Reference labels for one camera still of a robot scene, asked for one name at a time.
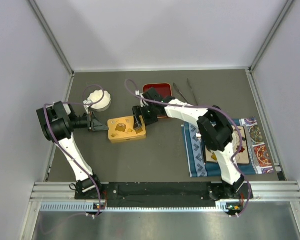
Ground red lacquer tray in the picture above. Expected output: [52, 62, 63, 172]
[143, 83, 172, 119]

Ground white scalloped dish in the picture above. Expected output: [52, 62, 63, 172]
[87, 90, 112, 112]

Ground silver fork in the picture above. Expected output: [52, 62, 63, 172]
[196, 132, 202, 139]

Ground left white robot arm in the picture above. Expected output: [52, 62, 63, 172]
[36, 101, 109, 200]

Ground metal tongs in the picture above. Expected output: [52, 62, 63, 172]
[172, 78, 199, 106]

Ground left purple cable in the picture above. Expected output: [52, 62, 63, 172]
[44, 84, 106, 218]

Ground floral square plate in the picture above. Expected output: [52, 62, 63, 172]
[204, 126, 250, 165]

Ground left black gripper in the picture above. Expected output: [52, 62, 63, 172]
[70, 111, 109, 132]

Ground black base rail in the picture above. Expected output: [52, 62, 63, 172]
[74, 181, 253, 208]

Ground blue patterned cloth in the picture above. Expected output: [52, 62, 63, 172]
[181, 119, 257, 178]

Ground gold cookie tin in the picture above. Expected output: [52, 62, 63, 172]
[108, 133, 147, 144]

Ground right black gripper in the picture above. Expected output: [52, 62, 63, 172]
[132, 104, 158, 130]

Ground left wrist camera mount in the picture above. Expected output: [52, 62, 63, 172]
[83, 99, 94, 114]

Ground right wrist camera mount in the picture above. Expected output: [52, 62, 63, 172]
[135, 90, 149, 108]

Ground purple cable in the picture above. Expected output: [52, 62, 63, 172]
[44, 84, 106, 218]
[124, 79, 252, 218]

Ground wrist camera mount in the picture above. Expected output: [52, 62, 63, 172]
[135, 90, 149, 108]
[83, 99, 94, 114]

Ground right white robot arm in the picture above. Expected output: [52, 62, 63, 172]
[132, 87, 245, 198]

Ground silver tin lid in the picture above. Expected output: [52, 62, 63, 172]
[107, 116, 147, 135]

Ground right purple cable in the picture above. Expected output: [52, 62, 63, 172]
[124, 79, 252, 218]

